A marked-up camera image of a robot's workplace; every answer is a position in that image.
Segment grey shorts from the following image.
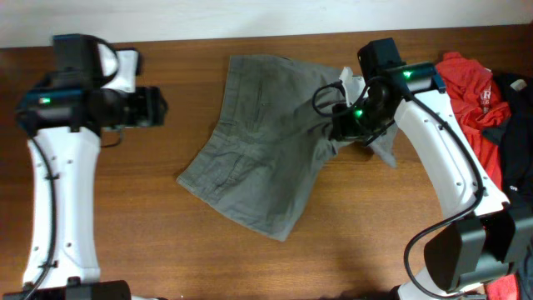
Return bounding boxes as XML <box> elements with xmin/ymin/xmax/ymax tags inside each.
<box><xmin>176</xmin><ymin>54</ymin><xmax>399</xmax><ymax>243</ymax></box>

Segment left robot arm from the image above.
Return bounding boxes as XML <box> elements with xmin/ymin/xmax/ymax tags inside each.
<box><xmin>11</xmin><ymin>34</ymin><xmax>168</xmax><ymax>300</ymax></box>

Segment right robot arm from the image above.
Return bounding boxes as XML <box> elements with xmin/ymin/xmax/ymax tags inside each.
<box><xmin>331</xmin><ymin>38</ymin><xmax>532</xmax><ymax>299</ymax></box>

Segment red shirt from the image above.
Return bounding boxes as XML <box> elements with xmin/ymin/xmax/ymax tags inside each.
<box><xmin>435</xmin><ymin>51</ymin><xmax>521</xmax><ymax>300</ymax></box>

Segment black garment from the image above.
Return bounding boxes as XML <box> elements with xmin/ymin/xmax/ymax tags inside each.
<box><xmin>481</xmin><ymin>69</ymin><xmax>533</xmax><ymax>300</ymax></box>

